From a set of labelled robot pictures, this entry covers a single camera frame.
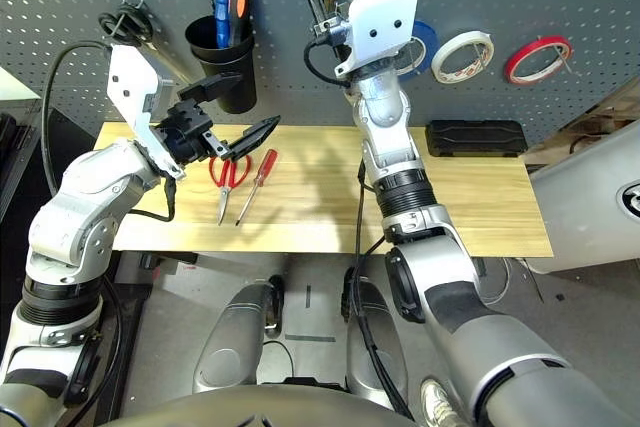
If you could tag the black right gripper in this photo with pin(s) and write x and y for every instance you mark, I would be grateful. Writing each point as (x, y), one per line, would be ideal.
(332, 29)

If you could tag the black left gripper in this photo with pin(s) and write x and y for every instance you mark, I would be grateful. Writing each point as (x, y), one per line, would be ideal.
(182, 134)

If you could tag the thin red tape roll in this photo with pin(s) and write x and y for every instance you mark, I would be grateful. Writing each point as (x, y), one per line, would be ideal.
(510, 69)

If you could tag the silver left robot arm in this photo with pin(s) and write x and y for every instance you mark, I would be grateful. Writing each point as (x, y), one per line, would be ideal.
(90, 187)

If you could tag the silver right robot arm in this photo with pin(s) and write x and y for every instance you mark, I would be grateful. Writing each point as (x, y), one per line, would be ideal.
(395, 147)

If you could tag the metal pegboard hook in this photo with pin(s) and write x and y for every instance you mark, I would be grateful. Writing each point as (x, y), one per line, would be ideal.
(132, 4)
(575, 71)
(487, 54)

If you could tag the black plastic cup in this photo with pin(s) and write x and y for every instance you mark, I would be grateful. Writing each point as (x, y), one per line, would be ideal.
(220, 64)

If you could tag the blue tape roll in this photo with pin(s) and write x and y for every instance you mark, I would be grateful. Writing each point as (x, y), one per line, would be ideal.
(430, 42)

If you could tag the white tape roll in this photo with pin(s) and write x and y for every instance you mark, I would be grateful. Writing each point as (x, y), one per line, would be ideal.
(440, 67)

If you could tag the black table foot bar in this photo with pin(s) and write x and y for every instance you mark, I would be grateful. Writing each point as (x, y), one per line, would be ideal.
(480, 267)
(170, 258)

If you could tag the black tool case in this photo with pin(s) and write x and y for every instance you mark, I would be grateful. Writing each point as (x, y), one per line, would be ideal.
(475, 139)

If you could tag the black hard case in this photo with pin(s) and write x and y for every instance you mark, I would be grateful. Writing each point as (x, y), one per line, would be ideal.
(15, 147)

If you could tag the silver left robot leg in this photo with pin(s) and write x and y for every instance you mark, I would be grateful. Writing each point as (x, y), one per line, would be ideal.
(225, 347)

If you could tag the silver robot leg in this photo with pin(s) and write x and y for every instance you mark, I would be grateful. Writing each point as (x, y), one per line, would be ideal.
(365, 377)
(225, 347)

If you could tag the long dark floor tape strip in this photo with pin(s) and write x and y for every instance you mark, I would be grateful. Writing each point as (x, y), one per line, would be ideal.
(310, 338)

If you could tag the silver right robot leg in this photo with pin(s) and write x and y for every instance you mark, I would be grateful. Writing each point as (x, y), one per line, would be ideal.
(365, 377)

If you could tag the brown wooden shelf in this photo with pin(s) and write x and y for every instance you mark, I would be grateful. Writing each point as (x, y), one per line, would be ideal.
(600, 122)

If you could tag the grey robot torso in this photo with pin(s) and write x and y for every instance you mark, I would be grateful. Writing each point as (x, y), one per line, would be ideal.
(250, 412)

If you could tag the white rounded machine housing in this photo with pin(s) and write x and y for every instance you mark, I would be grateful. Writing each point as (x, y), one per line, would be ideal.
(575, 207)

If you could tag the white sneaker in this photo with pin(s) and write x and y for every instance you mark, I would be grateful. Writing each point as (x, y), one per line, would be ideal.
(440, 407)

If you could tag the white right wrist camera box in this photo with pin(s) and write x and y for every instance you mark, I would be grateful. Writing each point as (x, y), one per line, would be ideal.
(380, 22)

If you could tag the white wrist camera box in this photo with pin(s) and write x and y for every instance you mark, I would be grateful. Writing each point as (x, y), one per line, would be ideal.
(380, 22)
(130, 82)

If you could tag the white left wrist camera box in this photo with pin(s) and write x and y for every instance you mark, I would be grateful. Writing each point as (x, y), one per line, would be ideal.
(130, 82)

